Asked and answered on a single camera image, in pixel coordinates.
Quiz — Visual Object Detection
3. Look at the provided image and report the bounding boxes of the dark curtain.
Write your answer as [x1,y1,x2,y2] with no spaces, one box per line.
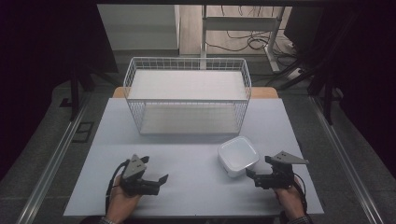
[0,0,120,182]
[337,0,396,180]

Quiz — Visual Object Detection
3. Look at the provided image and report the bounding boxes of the wooden table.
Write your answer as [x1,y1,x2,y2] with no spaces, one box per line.
[111,86,280,100]

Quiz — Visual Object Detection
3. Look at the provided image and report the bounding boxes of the white wire basket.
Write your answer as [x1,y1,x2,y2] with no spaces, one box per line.
[122,56,253,136]

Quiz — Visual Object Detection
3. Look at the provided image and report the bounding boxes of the black metal stand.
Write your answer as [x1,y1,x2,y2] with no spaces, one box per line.
[275,12,367,126]
[58,61,123,123]

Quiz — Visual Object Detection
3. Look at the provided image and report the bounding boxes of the white cabinet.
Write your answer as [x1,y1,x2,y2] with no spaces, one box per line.
[96,4,181,52]

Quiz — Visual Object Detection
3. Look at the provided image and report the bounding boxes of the white power strip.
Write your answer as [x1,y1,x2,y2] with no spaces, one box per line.
[285,67,304,81]

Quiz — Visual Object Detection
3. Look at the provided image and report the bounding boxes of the black floor cables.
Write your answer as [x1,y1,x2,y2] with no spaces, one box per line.
[205,5,302,68]

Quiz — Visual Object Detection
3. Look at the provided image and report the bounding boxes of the black rectangular floor frame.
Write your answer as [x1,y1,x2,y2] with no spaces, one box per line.
[71,121,95,145]

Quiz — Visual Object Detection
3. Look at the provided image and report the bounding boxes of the white metal desk frame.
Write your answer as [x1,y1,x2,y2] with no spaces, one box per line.
[200,5,287,75]

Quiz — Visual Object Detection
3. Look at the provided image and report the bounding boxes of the person's left hand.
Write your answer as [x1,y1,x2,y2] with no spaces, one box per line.
[106,175,143,224]

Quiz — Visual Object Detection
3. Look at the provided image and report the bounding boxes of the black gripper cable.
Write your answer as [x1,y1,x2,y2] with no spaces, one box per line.
[292,173,310,217]
[105,159,131,216]

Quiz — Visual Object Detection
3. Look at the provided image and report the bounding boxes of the white square bowl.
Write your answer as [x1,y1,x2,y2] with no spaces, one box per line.
[217,135,261,178]

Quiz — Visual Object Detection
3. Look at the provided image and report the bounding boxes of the aluminium rail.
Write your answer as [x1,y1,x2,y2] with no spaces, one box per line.
[307,95,388,224]
[14,92,92,224]

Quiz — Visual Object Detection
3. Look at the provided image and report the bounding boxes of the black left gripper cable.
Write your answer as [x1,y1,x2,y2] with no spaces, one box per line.
[105,159,131,216]

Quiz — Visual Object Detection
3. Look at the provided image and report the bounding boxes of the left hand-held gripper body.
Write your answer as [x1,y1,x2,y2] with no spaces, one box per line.
[120,154,162,197]

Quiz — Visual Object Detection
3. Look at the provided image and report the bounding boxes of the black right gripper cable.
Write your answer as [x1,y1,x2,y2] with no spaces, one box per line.
[292,173,310,217]

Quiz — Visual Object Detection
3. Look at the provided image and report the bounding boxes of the person's right hand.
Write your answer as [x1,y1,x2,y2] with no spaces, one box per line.
[273,177,306,220]

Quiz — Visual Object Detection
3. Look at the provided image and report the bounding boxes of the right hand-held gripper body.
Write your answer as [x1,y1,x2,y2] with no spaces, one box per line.
[253,150,310,190]

